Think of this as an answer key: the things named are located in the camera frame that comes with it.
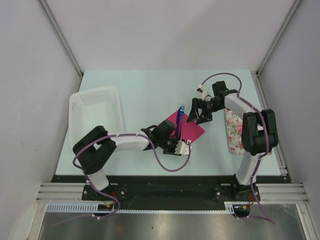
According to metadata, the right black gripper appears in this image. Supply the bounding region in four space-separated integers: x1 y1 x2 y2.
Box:
186 97 225 125

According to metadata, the pink paper napkin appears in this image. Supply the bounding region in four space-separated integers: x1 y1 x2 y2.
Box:
167 110 205 143

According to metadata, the blue metallic fork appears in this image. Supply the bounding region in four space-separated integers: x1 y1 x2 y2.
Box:
175 105 185 138

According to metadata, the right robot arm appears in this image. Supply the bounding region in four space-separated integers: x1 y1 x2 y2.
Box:
186 81 279 201

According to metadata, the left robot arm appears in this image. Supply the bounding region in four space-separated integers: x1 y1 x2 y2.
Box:
72 119 190 200

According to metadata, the floral cloth mat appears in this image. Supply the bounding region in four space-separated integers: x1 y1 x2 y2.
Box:
224 109 245 155

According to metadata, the white plastic basket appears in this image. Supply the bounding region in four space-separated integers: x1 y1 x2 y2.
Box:
68 86 125 148

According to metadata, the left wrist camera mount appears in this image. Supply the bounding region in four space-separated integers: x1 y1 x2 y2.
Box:
174 139 192 156

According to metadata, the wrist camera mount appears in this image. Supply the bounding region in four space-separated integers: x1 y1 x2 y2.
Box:
174 139 192 156
196 84 212 102

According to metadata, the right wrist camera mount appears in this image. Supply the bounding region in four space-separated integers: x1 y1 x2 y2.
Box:
196 84 212 102

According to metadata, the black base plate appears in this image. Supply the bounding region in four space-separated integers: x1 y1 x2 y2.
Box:
51 175 291 211

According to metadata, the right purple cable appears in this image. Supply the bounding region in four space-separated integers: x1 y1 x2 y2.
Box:
198 72 276 225

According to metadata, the purple cable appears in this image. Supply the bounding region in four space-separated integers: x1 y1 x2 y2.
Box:
198 72 276 225
72 133 193 221

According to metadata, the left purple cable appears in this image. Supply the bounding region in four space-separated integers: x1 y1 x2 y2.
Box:
72 133 193 221

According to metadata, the white slotted cable duct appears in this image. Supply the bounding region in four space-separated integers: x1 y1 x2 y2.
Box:
46 201 237 215

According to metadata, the aluminium frame rail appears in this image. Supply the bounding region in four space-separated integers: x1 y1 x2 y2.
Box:
36 183 85 203

